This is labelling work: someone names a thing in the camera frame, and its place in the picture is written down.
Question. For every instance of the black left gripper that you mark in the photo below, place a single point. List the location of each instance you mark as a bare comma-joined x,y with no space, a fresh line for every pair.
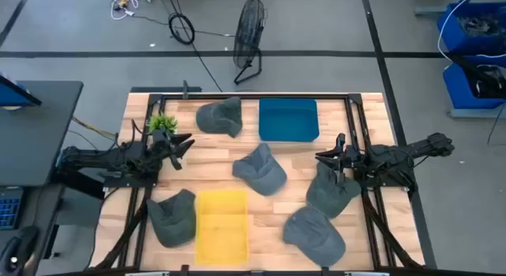
161,149

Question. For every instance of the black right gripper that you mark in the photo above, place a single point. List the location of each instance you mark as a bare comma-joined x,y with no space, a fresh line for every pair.
351,158

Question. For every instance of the blue-grey cap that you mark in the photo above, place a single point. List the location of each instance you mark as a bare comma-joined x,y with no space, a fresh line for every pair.
314,236
260,170

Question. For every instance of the dark green-grey cap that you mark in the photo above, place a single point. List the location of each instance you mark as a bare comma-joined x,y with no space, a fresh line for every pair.
219,117
330,195
173,218

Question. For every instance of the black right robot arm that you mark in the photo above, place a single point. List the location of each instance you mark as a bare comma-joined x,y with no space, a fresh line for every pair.
399,153

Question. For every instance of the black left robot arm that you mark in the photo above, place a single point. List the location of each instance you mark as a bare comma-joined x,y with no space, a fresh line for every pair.
110,159

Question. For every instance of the small green artificial plant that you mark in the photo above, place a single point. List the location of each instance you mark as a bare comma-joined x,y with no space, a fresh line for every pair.
162,123

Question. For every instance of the blue plastic bin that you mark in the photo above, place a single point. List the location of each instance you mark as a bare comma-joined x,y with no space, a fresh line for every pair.
288,119

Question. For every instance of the yellow translucent plastic bin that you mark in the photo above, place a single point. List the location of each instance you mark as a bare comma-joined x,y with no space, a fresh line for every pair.
222,228

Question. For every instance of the black floor fan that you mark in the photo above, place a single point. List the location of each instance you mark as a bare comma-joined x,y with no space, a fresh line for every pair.
248,31

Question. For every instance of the blue storage crate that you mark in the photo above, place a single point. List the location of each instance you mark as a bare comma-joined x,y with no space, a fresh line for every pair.
458,90
454,35

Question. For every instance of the black desk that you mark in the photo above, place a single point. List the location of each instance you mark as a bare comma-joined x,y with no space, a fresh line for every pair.
35,133

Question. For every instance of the blue storage bins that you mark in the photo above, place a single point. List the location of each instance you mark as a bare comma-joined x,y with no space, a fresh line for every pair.
443,29

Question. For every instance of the computer monitor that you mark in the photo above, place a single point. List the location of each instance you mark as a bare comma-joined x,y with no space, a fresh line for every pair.
16,95

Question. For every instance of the blue metal stand leg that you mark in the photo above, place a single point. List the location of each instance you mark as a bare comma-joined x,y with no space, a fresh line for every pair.
429,11

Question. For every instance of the black keyboard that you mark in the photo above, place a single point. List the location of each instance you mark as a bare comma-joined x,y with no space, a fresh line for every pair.
10,208

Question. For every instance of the black aluminium table frame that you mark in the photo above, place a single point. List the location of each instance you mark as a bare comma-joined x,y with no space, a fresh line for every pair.
253,96

